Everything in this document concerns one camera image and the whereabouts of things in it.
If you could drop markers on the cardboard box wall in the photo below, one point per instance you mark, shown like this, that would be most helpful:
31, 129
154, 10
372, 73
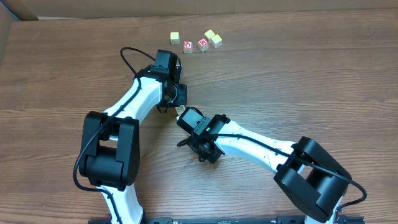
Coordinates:
34, 9

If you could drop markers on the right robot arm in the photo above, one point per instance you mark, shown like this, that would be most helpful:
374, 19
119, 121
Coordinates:
311, 178

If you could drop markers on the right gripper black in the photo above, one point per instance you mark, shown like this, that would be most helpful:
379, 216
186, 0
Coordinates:
196, 146

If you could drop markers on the white picture block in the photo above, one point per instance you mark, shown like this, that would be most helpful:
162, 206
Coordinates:
180, 109

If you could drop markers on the red block letter E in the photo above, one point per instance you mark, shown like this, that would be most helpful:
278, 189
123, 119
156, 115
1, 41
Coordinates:
203, 44

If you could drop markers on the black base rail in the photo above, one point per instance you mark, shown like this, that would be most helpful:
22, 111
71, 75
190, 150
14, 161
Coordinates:
278, 220

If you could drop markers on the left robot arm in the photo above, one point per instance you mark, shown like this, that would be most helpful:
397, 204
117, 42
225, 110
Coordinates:
109, 157

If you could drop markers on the yellow block right of E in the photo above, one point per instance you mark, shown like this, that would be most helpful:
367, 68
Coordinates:
216, 41

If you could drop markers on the red block letter O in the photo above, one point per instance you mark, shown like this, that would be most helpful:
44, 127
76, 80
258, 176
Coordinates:
188, 47

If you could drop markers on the yellow block far left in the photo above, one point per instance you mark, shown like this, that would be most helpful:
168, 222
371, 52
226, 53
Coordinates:
174, 38

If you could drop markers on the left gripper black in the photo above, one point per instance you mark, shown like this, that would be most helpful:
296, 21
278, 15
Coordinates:
181, 95

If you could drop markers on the yellow block back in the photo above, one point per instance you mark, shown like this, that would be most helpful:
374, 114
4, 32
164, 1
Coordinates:
209, 34

